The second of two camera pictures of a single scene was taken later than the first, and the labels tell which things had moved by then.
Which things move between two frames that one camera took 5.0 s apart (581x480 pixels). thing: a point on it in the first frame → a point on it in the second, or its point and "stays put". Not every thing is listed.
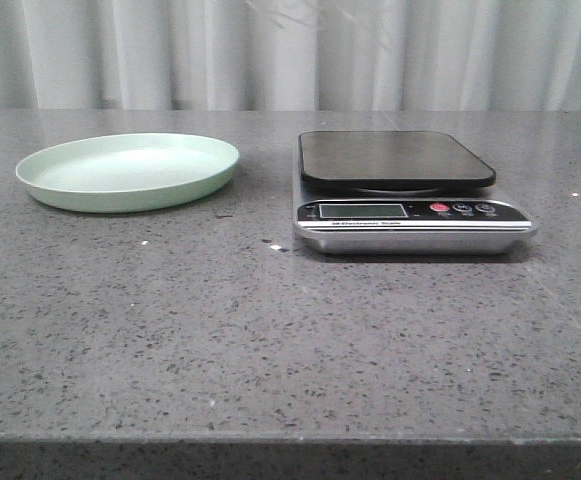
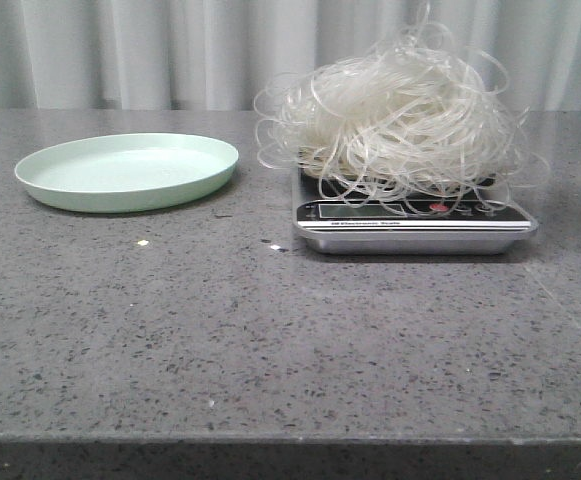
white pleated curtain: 218,56 stays put
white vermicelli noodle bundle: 366,16 → 415,120
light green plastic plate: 126,172 stays put
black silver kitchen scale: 387,192 stays put
